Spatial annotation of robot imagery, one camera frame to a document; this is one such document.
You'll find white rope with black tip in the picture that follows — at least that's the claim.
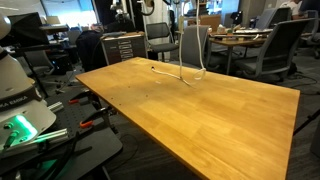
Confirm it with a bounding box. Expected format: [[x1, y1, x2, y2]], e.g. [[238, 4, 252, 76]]
[[150, 0, 208, 88]]

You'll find dark seat office chair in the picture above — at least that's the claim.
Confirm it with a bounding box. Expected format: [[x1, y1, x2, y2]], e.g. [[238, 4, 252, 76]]
[[145, 21, 181, 63]]

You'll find labelled drawer cabinet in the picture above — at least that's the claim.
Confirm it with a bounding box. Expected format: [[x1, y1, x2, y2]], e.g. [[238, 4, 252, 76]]
[[100, 31, 150, 66]]

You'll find black draped jacket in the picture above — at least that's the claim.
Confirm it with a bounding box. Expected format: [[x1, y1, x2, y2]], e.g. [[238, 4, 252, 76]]
[[75, 29, 108, 73]]

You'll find brown cardboard box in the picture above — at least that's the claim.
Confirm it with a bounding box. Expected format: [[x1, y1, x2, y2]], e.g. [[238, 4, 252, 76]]
[[199, 13, 223, 33]]

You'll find wooden office desk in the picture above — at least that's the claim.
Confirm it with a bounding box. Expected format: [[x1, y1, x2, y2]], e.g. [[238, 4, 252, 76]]
[[208, 31, 278, 76]]

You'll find aluminium extrusion bar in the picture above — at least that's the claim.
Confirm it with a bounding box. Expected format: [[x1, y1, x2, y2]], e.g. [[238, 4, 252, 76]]
[[30, 127, 70, 145], [46, 101, 65, 114]]

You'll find grey armrest office chair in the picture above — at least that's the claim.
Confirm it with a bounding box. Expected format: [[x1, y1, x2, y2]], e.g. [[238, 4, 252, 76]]
[[233, 17, 316, 82]]

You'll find grey mesh office chair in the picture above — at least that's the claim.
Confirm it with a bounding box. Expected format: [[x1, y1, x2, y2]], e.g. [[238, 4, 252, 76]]
[[255, 5, 296, 32]]

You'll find large black screen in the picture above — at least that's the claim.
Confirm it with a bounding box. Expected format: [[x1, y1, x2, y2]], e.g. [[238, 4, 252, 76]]
[[3, 11, 52, 48]]

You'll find seated person in white shirt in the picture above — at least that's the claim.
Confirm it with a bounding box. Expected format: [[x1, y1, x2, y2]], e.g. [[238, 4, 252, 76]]
[[278, 0, 305, 14]]

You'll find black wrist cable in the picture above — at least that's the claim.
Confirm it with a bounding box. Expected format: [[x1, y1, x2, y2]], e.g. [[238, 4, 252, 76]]
[[139, 0, 156, 17]]

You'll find orange-handled black clamp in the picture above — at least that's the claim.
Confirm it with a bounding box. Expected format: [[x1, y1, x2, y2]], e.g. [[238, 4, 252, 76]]
[[67, 89, 102, 106], [78, 105, 118, 130]]

